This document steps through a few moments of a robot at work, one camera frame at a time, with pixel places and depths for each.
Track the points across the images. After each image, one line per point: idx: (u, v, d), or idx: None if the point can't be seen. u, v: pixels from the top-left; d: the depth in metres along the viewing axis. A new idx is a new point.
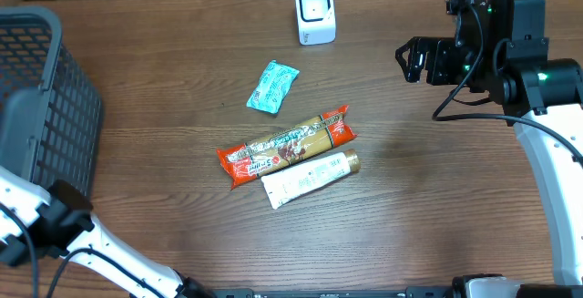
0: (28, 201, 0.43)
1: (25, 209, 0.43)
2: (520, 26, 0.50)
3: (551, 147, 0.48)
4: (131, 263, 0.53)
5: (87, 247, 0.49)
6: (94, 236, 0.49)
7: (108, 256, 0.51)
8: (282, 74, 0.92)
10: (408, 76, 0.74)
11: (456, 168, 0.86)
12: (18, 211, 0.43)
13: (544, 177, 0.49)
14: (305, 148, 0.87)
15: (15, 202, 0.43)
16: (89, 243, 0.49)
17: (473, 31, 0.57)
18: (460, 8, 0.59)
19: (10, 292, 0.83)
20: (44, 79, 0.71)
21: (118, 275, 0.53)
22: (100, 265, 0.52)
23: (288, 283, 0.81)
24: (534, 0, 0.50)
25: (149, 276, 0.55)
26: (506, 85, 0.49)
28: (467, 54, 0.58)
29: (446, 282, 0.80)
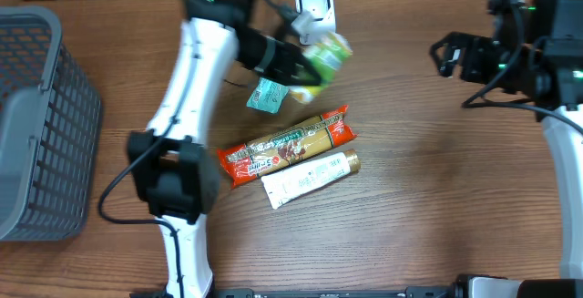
0: (189, 128, 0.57)
1: (181, 130, 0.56)
2: (561, 24, 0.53)
3: (577, 142, 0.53)
4: (186, 263, 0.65)
5: (176, 229, 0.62)
6: (186, 229, 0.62)
7: (180, 248, 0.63)
8: None
10: (441, 69, 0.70)
11: (456, 168, 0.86)
12: (177, 126, 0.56)
13: (567, 171, 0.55)
14: (305, 148, 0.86)
15: (184, 119, 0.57)
16: (178, 228, 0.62)
17: (512, 32, 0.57)
18: (501, 8, 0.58)
19: (10, 292, 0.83)
20: (44, 79, 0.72)
21: (173, 264, 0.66)
22: (168, 242, 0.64)
23: (288, 283, 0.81)
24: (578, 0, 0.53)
25: (187, 278, 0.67)
26: (540, 79, 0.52)
28: (503, 56, 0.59)
29: (446, 283, 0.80)
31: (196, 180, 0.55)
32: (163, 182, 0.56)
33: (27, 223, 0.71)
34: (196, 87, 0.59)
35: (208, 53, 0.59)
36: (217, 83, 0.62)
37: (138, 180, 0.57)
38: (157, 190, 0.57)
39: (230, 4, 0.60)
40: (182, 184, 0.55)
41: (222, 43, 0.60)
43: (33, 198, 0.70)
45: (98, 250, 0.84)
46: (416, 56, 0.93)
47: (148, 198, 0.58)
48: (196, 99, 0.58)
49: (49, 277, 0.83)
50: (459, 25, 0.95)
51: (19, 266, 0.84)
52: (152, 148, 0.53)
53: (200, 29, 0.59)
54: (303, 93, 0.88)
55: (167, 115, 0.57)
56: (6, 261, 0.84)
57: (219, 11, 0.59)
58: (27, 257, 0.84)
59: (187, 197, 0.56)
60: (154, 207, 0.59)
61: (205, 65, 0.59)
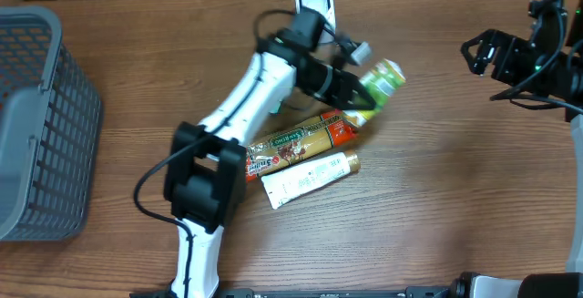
0: (237, 132, 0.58)
1: (229, 133, 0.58)
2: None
3: None
4: (196, 267, 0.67)
5: (191, 233, 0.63)
6: (202, 235, 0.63)
7: (193, 251, 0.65)
8: None
10: (474, 66, 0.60)
11: (456, 168, 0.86)
12: (227, 128, 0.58)
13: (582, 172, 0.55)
14: (305, 148, 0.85)
15: (235, 125, 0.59)
16: (194, 233, 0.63)
17: (552, 34, 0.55)
18: (544, 10, 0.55)
19: (10, 292, 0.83)
20: (44, 80, 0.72)
21: (183, 266, 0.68)
22: (183, 244, 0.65)
23: (288, 283, 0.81)
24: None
25: (194, 281, 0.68)
26: (576, 78, 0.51)
28: (538, 57, 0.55)
29: (446, 283, 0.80)
31: (230, 185, 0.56)
32: (195, 181, 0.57)
33: (27, 223, 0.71)
34: (250, 104, 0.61)
35: (269, 78, 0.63)
36: (264, 112, 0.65)
37: (170, 173, 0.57)
38: (185, 189, 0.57)
39: (295, 46, 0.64)
40: (214, 187, 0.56)
41: (282, 77, 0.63)
43: (33, 199, 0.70)
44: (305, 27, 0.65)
45: (98, 250, 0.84)
46: (416, 56, 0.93)
47: (175, 195, 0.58)
48: (249, 111, 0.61)
49: (49, 277, 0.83)
50: (459, 25, 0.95)
51: (19, 266, 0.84)
52: (199, 139, 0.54)
53: (268, 60, 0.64)
54: (358, 116, 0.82)
55: (219, 118, 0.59)
56: (6, 261, 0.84)
57: (285, 52, 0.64)
58: (27, 257, 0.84)
59: (212, 201, 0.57)
60: (176, 209, 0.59)
61: (264, 88, 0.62)
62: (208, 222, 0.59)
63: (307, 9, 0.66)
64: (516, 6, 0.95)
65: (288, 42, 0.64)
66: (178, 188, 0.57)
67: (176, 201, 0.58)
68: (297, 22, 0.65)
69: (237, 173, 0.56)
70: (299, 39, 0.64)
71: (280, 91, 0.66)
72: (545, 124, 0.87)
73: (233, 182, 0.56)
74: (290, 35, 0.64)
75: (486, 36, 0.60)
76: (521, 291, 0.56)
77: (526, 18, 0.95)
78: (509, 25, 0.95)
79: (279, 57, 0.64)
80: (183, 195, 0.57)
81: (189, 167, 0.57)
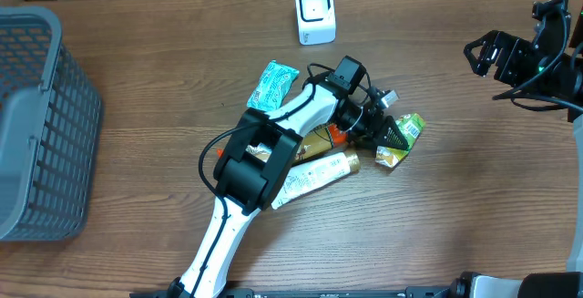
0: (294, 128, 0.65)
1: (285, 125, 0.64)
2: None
3: None
4: (219, 251, 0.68)
5: (227, 214, 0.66)
6: (236, 220, 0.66)
7: (220, 235, 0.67)
8: (282, 74, 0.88)
10: (476, 67, 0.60)
11: (456, 168, 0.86)
12: (284, 122, 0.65)
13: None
14: (305, 148, 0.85)
15: (291, 120, 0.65)
16: (229, 215, 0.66)
17: (555, 35, 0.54)
18: (547, 13, 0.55)
19: (10, 292, 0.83)
20: (44, 80, 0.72)
21: (204, 251, 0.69)
22: (214, 226, 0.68)
23: (288, 283, 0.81)
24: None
25: (209, 270, 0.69)
26: (579, 78, 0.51)
28: (541, 59, 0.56)
29: (446, 283, 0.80)
31: (281, 167, 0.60)
32: (247, 161, 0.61)
33: (27, 223, 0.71)
34: (304, 110, 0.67)
35: (321, 98, 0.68)
36: (311, 127, 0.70)
37: (227, 148, 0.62)
38: (236, 164, 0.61)
39: (333, 88, 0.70)
40: (266, 166, 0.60)
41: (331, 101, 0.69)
43: (32, 198, 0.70)
44: (347, 71, 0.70)
45: (98, 250, 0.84)
46: (416, 55, 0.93)
47: (225, 170, 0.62)
48: (302, 115, 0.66)
49: (49, 277, 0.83)
50: (459, 25, 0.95)
51: (19, 266, 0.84)
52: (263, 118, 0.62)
53: (318, 89, 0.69)
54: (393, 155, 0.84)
55: (278, 113, 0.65)
56: (6, 261, 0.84)
57: (329, 89, 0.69)
58: (27, 257, 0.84)
59: (260, 179, 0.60)
60: (222, 185, 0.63)
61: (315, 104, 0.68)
62: (250, 201, 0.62)
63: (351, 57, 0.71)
64: (517, 6, 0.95)
65: (331, 83, 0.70)
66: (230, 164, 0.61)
67: (224, 177, 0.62)
68: (341, 66, 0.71)
69: (290, 159, 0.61)
70: (342, 82, 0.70)
71: (323, 118, 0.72)
72: (545, 124, 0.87)
73: (284, 167, 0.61)
74: (332, 77, 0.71)
75: (488, 38, 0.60)
76: (521, 291, 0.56)
77: (526, 18, 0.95)
78: (510, 25, 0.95)
79: (325, 92, 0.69)
80: (233, 171, 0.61)
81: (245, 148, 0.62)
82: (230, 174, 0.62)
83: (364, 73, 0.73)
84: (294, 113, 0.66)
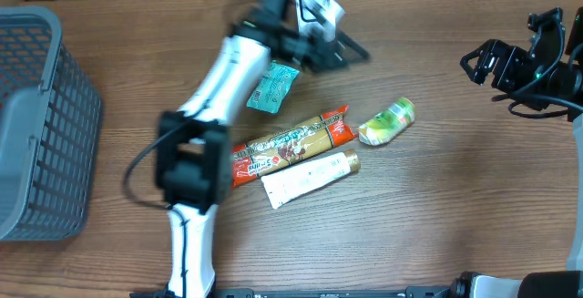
0: (219, 110, 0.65)
1: (209, 114, 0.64)
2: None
3: None
4: (191, 254, 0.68)
5: (186, 219, 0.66)
6: (197, 220, 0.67)
7: (187, 240, 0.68)
8: (282, 74, 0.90)
10: (475, 75, 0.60)
11: (456, 168, 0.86)
12: (208, 110, 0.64)
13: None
14: (305, 148, 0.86)
15: (214, 107, 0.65)
16: (188, 219, 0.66)
17: (551, 46, 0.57)
18: (544, 23, 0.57)
19: (10, 292, 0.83)
20: (44, 80, 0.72)
21: (177, 259, 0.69)
22: (176, 235, 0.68)
23: (288, 283, 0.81)
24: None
25: (191, 272, 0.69)
26: (579, 77, 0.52)
28: (538, 66, 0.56)
29: (446, 283, 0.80)
31: (218, 164, 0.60)
32: (185, 167, 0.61)
33: (27, 223, 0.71)
34: (230, 84, 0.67)
35: (245, 60, 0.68)
36: (244, 91, 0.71)
37: (160, 161, 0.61)
38: (174, 175, 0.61)
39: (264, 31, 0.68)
40: (205, 168, 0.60)
41: (259, 56, 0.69)
43: (32, 198, 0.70)
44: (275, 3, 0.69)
45: (98, 250, 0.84)
46: (416, 55, 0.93)
47: (165, 182, 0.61)
48: (228, 94, 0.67)
49: (49, 277, 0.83)
50: (459, 25, 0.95)
51: (18, 266, 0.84)
52: (182, 123, 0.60)
53: (240, 42, 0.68)
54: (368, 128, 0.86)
55: (201, 100, 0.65)
56: (7, 261, 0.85)
57: (255, 33, 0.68)
58: (27, 257, 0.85)
59: (203, 181, 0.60)
60: (169, 194, 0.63)
61: (240, 66, 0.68)
62: (202, 201, 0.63)
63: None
64: (517, 6, 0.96)
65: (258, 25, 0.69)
66: (167, 177, 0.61)
67: (167, 188, 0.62)
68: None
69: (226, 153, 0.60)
70: (271, 15, 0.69)
71: (258, 70, 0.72)
72: (546, 124, 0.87)
73: (219, 163, 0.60)
74: (260, 15, 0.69)
75: (485, 47, 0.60)
76: (521, 291, 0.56)
77: (526, 18, 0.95)
78: (510, 25, 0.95)
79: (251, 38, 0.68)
80: (173, 182, 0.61)
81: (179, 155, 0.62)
82: (171, 185, 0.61)
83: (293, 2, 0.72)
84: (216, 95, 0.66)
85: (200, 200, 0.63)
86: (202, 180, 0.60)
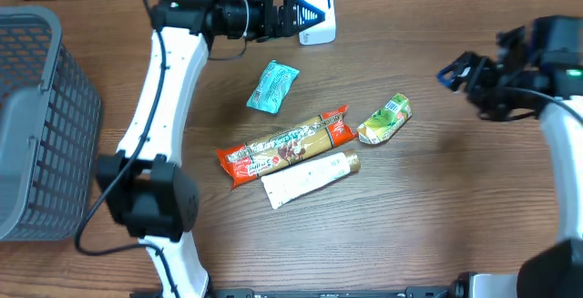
0: (161, 136, 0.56)
1: (149, 149, 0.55)
2: (555, 41, 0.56)
3: (571, 127, 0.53)
4: (178, 273, 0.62)
5: (159, 248, 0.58)
6: (171, 246, 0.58)
7: (169, 264, 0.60)
8: (282, 74, 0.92)
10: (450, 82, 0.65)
11: (455, 168, 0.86)
12: (147, 145, 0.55)
13: (562, 157, 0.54)
14: (305, 148, 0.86)
15: (154, 138, 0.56)
16: (162, 246, 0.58)
17: (515, 58, 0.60)
18: (509, 39, 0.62)
19: (10, 292, 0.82)
20: (44, 80, 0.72)
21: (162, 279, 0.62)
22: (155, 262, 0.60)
23: (288, 283, 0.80)
24: (569, 20, 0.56)
25: (182, 285, 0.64)
26: (538, 77, 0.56)
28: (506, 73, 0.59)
29: (446, 283, 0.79)
31: (174, 200, 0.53)
32: (140, 208, 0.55)
33: (27, 223, 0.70)
34: (166, 99, 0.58)
35: (176, 61, 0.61)
36: (189, 94, 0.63)
37: (111, 207, 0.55)
38: (131, 216, 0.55)
39: (194, 5, 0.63)
40: (160, 205, 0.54)
41: (194, 46, 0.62)
43: (33, 198, 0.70)
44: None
45: (98, 250, 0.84)
46: (416, 55, 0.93)
47: (125, 222, 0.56)
48: (168, 115, 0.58)
49: (49, 277, 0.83)
50: (459, 25, 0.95)
51: (19, 266, 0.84)
52: (120, 171, 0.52)
53: (168, 31, 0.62)
54: (366, 128, 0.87)
55: (136, 134, 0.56)
56: (7, 261, 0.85)
57: (185, 15, 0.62)
58: (28, 256, 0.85)
59: (165, 217, 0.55)
60: (135, 231, 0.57)
61: (172, 73, 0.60)
62: (170, 234, 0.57)
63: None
64: (517, 6, 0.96)
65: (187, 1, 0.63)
66: (125, 220, 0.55)
67: (128, 227, 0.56)
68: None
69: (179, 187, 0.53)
70: None
71: (200, 60, 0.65)
72: None
73: (175, 198, 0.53)
74: None
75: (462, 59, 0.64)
76: (520, 280, 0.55)
77: (525, 18, 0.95)
78: (510, 25, 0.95)
79: (183, 18, 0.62)
80: (132, 223, 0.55)
81: (130, 195, 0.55)
82: (132, 225, 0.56)
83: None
84: (152, 120, 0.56)
85: (168, 233, 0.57)
86: (162, 218, 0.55)
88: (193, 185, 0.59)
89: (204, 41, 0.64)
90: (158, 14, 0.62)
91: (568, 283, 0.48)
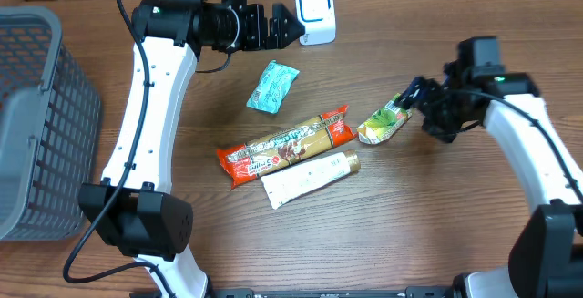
0: (142, 157, 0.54)
1: (136, 177, 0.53)
2: (480, 57, 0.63)
3: (511, 118, 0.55)
4: (174, 282, 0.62)
5: (154, 264, 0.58)
6: (165, 262, 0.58)
7: (165, 276, 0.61)
8: (282, 74, 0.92)
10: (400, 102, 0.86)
11: (456, 167, 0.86)
12: (133, 172, 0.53)
13: (513, 146, 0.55)
14: (305, 148, 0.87)
15: (140, 164, 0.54)
16: (156, 262, 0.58)
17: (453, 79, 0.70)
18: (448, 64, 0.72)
19: (9, 292, 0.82)
20: (44, 79, 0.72)
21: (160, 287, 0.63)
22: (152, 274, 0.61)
23: (288, 283, 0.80)
24: (488, 39, 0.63)
25: (180, 292, 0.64)
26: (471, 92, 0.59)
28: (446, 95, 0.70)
29: (446, 283, 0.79)
31: (163, 231, 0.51)
32: (130, 234, 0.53)
33: (27, 223, 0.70)
34: (151, 119, 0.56)
35: (160, 77, 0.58)
36: (177, 108, 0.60)
37: (102, 232, 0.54)
38: (123, 241, 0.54)
39: (178, 8, 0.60)
40: (149, 233, 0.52)
41: (179, 58, 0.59)
43: (33, 198, 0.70)
44: None
45: (98, 250, 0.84)
46: (416, 55, 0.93)
47: (117, 244, 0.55)
48: (154, 138, 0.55)
49: (49, 277, 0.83)
50: (459, 25, 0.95)
51: (19, 266, 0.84)
52: (107, 204, 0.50)
53: (152, 40, 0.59)
54: (366, 128, 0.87)
55: (120, 160, 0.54)
56: (7, 261, 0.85)
57: (170, 21, 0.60)
58: (28, 256, 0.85)
59: (157, 242, 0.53)
60: (128, 251, 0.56)
61: (158, 91, 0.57)
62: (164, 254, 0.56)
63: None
64: (516, 6, 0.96)
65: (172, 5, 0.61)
66: (117, 243, 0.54)
67: (121, 248, 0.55)
68: None
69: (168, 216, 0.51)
70: None
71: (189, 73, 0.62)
72: None
73: (165, 226, 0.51)
74: None
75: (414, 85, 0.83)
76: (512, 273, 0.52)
77: (525, 18, 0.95)
78: (510, 25, 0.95)
79: (169, 24, 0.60)
80: (126, 246, 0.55)
81: (119, 220, 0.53)
82: (126, 247, 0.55)
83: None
84: (138, 146, 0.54)
85: (163, 253, 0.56)
86: (153, 243, 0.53)
88: (185, 202, 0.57)
89: (190, 49, 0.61)
90: (141, 20, 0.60)
91: (552, 251, 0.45)
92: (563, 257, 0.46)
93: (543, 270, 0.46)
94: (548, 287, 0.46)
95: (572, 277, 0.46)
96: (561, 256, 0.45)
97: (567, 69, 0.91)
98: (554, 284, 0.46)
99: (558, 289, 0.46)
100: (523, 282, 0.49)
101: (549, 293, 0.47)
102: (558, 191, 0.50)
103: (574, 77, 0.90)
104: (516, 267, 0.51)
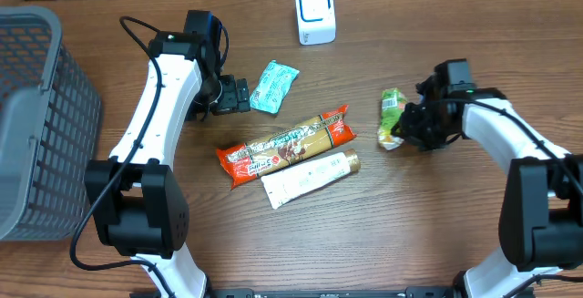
0: (154, 142, 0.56)
1: (143, 156, 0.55)
2: (455, 77, 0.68)
3: (485, 113, 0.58)
4: (173, 282, 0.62)
5: (153, 263, 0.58)
6: (163, 262, 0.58)
7: (164, 275, 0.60)
8: (282, 74, 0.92)
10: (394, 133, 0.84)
11: (456, 167, 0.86)
12: (140, 150, 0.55)
13: (491, 137, 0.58)
14: (305, 148, 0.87)
15: (148, 145, 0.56)
16: (155, 262, 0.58)
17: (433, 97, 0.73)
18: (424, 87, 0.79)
19: (10, 292, 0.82)
20: (44, 79, 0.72)
21: (159, 287, 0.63)
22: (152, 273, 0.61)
23: (288, 283, 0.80)
24: (462, 62, 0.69)
25: (179, 292, 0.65)
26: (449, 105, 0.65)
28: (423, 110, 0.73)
29: (446, 283, 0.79)
31: (166, 214, 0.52)
32: (128, 223, 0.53)
33: (27, 223, 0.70)
34: (160, 116, 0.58)
35: (171, 81, 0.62)
36: (181, 113, 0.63)
37: (98, 220, 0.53)
38: (119, 233, 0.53)
39: (189, 37, 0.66)
40: (149, 219, 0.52)
41: (190, 69, 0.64)
43: (33, 199, 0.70)
44: (199, 25, 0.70)
45: (99, 250, 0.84)
46: (416, 55, 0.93)
47: (113, 241, 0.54)
48: (162, 125, 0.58)
49: (49, 277, 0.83)
50: (459, 25, 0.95)
51: (18, 266, 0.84)
52: (110, 180, 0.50)
53: (167, 57, 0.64)
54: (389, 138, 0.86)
55: (128, 143, 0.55)
56: (7, 261, 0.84)
57: (182, 46, 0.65)
58: (28, 256, 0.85)
59: (156, 232, 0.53)
60: (125, 250, 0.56)
61: (168, 92, 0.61)
62: (161, 251, 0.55)
63: (196, 11, 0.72)
64: (517, 6, 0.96)
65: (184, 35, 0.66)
66: (113, 238, 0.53)
67: (117, 245, 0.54)
68: (191, 24, 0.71)
69: (169, 200, 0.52)
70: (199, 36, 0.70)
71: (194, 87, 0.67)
72: (545, 124, 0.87)
73: (167, 210, 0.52)
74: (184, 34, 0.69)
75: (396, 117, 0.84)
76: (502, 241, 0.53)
77: (525, 18, 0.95)
78: (510, 25, 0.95)
79: (180, 47, 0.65)
80: (121, 241, 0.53)
81: (117, 210, 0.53)
82: (121, 245, 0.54)
83: (215, 24, 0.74)
84: (146, 128, 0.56)
85: (160, 251, 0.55)
86: (151, 233, 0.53)
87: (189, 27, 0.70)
88: (182, 200, 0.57)
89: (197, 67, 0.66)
90: (156, 45, 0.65)
91: (531, 205, 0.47)
92: (541, 209, 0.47)
93: (525, 224, 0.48)
94: (534, 241, 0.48)
95: (557, 231, 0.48)
96: (539, 207, 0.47)
97: (567, 69, 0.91)
98: (539, 239, 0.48)
99: (545, 244, 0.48)
100: (512, 243, 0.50)
101: (537, 248, 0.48)
102: (532, 155, 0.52)
103: (573, 77, 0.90)
104: (504, 230, 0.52)
